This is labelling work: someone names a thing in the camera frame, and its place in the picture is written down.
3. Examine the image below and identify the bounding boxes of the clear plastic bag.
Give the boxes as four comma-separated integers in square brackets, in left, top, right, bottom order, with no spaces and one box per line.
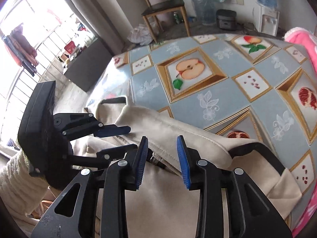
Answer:
[127,23,159,45]

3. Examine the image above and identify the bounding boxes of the pink plush blanket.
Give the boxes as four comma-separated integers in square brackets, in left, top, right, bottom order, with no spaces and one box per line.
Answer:
[284,27,317,238]

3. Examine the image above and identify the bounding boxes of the hanging clothes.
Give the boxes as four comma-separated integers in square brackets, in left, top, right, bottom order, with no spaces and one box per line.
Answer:
[1,22,39,77]

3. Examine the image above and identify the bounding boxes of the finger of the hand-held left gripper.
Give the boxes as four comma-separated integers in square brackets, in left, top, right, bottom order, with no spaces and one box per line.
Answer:
[53,113,132,140]
[71,144,138,171]

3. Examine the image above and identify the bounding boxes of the red box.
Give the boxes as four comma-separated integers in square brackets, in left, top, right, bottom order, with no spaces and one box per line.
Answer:
[64,41,77,54]

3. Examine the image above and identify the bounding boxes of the cream zip jacket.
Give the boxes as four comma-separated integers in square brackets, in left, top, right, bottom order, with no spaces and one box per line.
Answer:
[40,97,303,238]

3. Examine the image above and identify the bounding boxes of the black rice cooker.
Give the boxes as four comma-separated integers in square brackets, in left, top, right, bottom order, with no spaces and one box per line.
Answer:
[216,9,238,30]

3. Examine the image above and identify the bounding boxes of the white water dispenser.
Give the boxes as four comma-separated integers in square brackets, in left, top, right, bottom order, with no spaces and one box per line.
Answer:
[253,5,280,36]

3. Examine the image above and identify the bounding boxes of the wooden chair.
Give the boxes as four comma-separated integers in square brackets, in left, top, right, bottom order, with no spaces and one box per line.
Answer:
[136,0,191,44]

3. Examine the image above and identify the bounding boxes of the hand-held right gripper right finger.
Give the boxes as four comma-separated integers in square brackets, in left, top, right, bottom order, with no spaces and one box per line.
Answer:
[176,135,293,238]

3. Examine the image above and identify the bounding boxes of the dark grey cabinet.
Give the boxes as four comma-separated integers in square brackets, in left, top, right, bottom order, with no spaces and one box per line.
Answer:
[63,37,114,92]

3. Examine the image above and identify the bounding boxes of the empty clear water jug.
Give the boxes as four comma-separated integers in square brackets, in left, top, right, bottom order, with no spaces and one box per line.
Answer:
[192,0,216,26]

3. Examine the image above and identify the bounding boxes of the fruit print tablecloth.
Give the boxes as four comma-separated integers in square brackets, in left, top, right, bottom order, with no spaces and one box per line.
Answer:
[85,33,317,231]

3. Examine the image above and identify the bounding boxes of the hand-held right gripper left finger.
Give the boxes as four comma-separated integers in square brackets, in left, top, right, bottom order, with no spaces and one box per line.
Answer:
[31,136,149,238]

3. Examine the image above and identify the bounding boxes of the grey curtain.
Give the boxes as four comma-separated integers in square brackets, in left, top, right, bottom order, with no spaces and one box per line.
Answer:
[53,0,134,55]

